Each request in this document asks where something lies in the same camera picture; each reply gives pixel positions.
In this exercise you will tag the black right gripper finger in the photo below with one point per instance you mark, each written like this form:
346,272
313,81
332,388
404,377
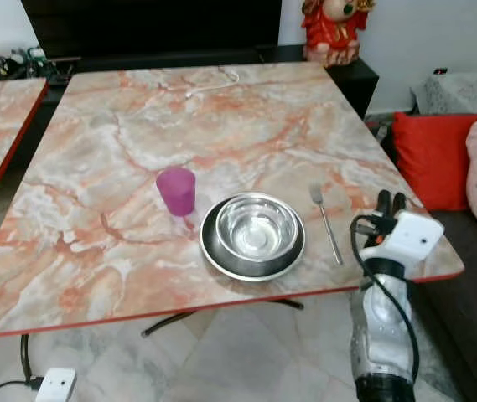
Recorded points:
399,203
384,202

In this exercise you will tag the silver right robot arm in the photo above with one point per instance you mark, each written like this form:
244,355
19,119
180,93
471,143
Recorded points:
376,339

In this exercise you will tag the silver metal fork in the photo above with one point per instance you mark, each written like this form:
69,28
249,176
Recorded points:
327,224

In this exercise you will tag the red cushion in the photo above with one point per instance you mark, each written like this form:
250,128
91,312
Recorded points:
431,159

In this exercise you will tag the stainless steel bowl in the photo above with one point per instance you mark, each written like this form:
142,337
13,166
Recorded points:
256,226

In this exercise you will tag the grey cloth covered box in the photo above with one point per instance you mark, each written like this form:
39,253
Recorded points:
460,92

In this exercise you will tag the small black red device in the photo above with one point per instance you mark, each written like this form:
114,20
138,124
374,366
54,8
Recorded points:
439,71

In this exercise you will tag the stainless steel plate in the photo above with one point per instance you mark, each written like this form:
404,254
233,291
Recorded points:
211,247

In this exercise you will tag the red gold figurine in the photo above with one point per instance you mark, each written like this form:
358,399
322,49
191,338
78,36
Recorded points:
332,29

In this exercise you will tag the purple plastic cup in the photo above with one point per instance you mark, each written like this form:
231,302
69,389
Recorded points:
176,189

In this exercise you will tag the curved black table leg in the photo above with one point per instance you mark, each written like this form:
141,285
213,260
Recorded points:
175,318

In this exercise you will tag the large marble pattern table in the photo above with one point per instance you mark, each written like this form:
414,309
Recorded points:
129,142

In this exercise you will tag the white power adapter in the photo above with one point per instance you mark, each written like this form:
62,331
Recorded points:
57,386

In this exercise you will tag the black television screen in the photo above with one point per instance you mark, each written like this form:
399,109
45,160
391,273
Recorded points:
154,25

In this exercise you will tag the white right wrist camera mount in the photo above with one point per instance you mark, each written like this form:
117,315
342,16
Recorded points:
416,237

